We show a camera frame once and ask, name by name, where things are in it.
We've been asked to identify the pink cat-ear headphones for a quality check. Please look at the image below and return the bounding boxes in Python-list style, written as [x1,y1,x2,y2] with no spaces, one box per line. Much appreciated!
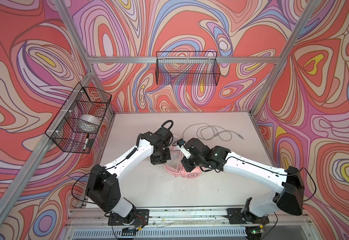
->
[163,147,202,179]

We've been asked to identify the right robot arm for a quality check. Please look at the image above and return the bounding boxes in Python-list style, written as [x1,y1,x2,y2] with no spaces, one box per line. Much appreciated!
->
[174,138,305,224]

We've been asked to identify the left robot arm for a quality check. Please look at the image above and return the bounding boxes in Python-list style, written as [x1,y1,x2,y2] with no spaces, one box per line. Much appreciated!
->
[84,131,173,218]

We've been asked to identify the white tape roll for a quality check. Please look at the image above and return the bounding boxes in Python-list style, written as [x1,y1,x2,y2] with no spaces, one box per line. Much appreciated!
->
[77,114,100,134]

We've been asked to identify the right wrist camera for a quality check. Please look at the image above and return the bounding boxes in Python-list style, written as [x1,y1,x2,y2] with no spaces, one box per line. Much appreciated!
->
[174,139,192,159]

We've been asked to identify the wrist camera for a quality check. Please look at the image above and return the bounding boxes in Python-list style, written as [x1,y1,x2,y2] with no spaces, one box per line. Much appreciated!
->
[174,139,192,159]
[155,127,173,146]

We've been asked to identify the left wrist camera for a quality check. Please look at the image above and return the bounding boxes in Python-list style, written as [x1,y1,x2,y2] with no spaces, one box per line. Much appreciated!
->
[155,127,173,146]

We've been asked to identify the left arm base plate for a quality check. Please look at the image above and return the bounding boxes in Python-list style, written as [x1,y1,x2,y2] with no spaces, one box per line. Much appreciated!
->
[105,209,149,227]

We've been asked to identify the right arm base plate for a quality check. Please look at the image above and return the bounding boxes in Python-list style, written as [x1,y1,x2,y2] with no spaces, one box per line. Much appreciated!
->
[224,208,270,225]

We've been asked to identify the slotted grey cable duct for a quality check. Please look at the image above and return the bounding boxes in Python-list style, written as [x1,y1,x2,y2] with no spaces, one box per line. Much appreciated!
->
[66,227,247,240]

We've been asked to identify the left black wire basket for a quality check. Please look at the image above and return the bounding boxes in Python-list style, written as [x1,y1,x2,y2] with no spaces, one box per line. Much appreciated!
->
[45,83,112,154]

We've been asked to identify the black wire basket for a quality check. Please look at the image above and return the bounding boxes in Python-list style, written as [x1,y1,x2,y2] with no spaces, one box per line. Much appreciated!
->
[155,50,221,86]
[45,83,112,154]

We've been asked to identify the rear black wire basket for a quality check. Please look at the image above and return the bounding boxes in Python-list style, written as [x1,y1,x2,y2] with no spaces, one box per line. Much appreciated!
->
[155,50,221,86]

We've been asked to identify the aluminium front rail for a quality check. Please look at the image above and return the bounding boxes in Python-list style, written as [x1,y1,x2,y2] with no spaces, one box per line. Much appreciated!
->
[65,205,313,228]

